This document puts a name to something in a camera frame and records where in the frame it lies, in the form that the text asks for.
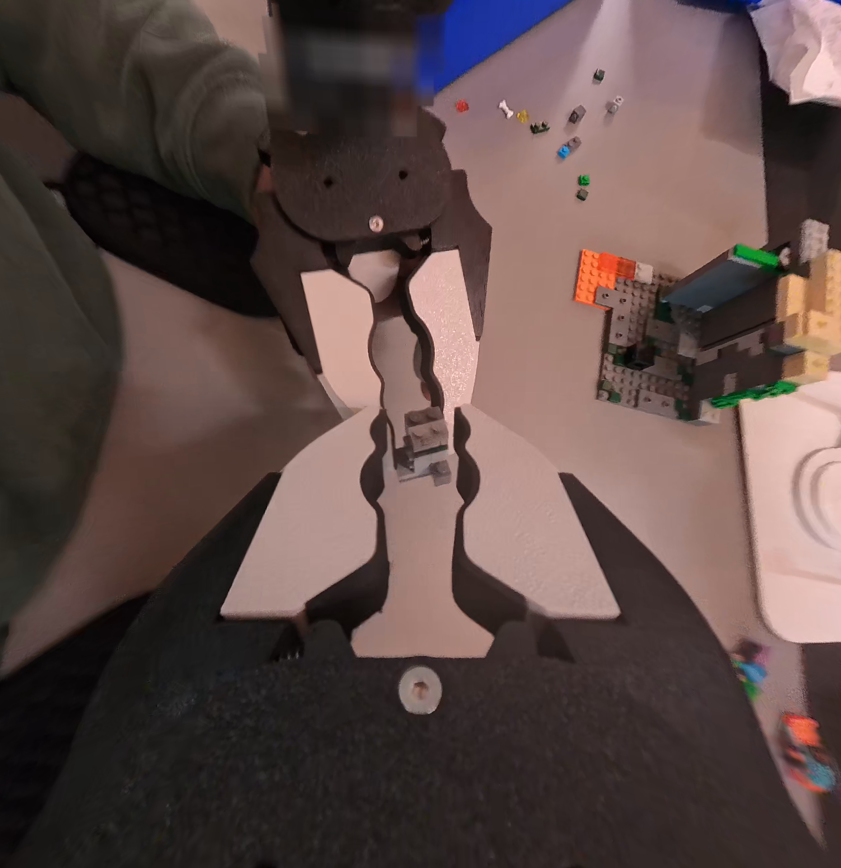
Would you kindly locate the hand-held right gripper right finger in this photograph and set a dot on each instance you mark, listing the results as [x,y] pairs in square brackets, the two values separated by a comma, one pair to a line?
[535,536]

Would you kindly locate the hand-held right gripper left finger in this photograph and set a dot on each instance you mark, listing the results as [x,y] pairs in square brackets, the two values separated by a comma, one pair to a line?
[305,536]

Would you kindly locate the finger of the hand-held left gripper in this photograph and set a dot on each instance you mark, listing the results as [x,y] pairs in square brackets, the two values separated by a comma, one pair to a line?
[339,325]
[454,325]

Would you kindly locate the small grey brick assembly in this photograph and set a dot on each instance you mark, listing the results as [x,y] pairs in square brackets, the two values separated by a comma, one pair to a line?
[424,444]

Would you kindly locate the person's left forearm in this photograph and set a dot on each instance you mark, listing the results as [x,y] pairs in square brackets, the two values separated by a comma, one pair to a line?
[122,88]

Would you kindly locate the grey desk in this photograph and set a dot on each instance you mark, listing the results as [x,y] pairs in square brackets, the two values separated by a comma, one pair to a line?
[651,529]

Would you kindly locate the black mesh chair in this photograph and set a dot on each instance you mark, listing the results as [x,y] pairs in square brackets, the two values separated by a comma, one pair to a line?
[163,230]

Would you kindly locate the dark grey slope brick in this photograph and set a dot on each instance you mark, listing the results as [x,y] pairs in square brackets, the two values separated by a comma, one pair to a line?
[577,115]

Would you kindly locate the blue container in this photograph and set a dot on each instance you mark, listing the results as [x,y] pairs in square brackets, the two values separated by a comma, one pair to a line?
[562,34]

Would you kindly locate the purple and green toy figure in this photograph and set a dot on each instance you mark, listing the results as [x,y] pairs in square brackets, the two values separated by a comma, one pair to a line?
[751,668]

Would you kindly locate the white book stand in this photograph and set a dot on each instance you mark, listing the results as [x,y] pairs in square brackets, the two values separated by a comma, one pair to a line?
[793,542]

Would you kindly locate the light grey small brick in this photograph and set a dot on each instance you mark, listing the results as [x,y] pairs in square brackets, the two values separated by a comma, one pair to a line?
[615,105]

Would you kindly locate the toy brick building model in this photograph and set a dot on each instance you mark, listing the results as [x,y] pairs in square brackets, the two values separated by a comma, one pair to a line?
[725,339]

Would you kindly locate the person's green sweatshirt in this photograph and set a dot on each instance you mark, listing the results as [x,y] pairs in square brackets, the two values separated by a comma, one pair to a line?
[40,373]

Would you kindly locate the orange toy figure with pickaxe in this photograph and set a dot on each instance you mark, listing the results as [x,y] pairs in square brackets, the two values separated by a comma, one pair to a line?
[806,753]

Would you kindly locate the crumpled white paper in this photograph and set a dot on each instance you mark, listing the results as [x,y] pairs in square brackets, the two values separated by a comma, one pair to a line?
[806,47]

